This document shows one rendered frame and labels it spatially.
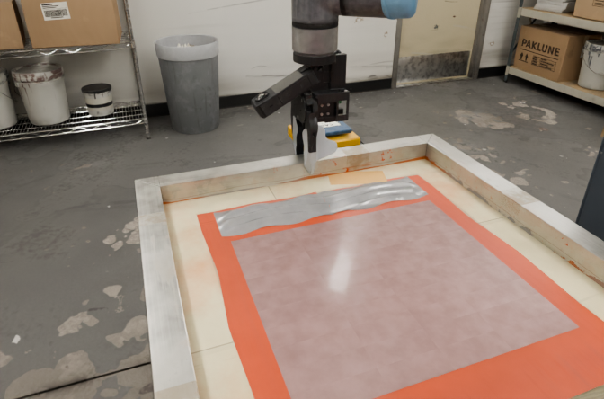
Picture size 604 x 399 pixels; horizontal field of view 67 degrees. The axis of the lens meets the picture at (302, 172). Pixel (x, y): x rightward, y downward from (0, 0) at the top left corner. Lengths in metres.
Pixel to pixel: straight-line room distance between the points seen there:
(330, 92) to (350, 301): 0.36
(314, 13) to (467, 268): 0.43
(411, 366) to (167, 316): 0.26
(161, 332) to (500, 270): 0.43
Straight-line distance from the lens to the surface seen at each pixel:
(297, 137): 0.85
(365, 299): 0.59
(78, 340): 2.02
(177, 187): 0.79
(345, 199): 0.77
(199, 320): 0.58
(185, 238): 0.71
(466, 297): 0.63
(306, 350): 0.53
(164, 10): 3.85
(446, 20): 4.88
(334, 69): 0.79
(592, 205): 1.06
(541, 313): 0.64
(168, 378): 0.48
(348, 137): 1.03
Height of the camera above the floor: 1.36
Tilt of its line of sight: 28 degrees down
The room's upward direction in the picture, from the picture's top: straight up
